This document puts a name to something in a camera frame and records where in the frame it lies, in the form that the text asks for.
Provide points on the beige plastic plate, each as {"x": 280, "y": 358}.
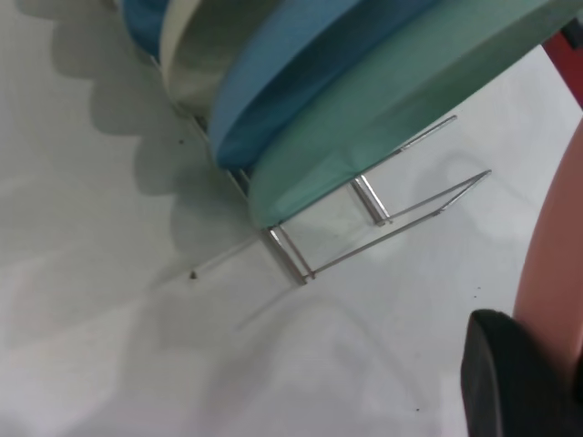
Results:
{"x": 191, "y": 59}

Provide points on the blue plastic plate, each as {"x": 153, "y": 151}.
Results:
{"x": 141, "y": 23}
{"x": 273, "y": 91}

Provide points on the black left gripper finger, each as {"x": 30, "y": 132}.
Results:
{"x": 510, "y": 387}

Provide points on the pink plastic plate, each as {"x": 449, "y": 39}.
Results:
{"x": 555, "y": 227}

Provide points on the teal green plate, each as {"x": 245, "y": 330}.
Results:
{"x": 364, "y": 114}

